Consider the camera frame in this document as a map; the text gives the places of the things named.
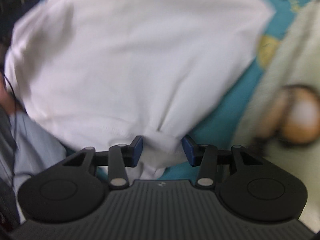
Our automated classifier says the teal patterned bed sheet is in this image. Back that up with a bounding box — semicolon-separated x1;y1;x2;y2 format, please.
64;0;320;181

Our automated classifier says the green fleece blanket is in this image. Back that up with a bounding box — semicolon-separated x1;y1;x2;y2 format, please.
233;0;319;231

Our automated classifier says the white shirt garment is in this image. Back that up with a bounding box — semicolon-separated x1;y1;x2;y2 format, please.
5;0;273;179

